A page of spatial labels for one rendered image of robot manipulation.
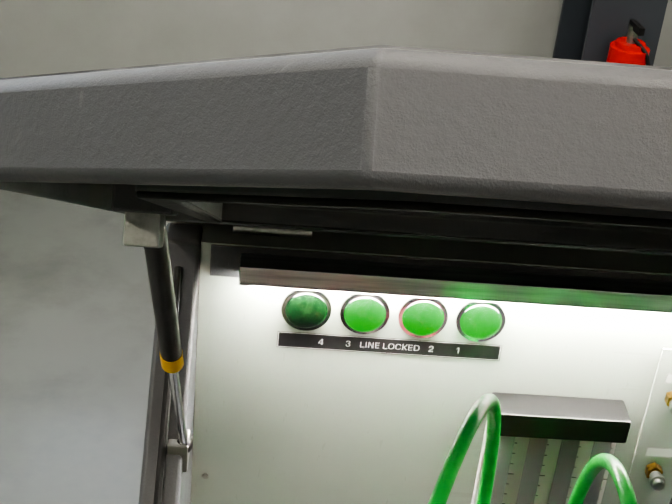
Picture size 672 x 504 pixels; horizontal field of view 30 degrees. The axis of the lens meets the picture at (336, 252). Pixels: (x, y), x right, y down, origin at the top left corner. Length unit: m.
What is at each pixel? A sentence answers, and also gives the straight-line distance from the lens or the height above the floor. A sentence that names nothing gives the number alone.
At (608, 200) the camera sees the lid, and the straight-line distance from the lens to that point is 0.33.
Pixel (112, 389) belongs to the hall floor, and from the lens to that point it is 3.46.
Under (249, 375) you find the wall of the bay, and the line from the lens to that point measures 1.34.
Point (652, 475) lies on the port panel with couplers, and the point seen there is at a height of 1.21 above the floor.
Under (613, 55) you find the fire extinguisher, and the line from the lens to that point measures 4.88.
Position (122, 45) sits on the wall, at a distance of 5.02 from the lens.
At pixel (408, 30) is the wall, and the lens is 5.16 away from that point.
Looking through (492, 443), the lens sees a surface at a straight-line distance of 1.27.
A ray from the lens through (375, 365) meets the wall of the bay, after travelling 1.33.
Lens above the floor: 2.08
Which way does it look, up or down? 30 degrees down
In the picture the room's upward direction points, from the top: 6 degrees clockwise
